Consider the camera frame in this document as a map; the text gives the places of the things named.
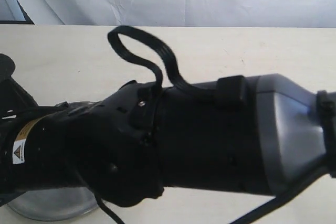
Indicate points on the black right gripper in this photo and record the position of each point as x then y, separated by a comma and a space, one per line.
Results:
17, 177

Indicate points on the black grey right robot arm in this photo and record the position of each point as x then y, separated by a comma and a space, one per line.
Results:
258, 135

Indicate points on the round stainless steel plate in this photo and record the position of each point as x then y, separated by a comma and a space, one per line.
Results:
60, 195

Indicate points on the black frame at left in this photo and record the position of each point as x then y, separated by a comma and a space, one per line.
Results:
12, 13

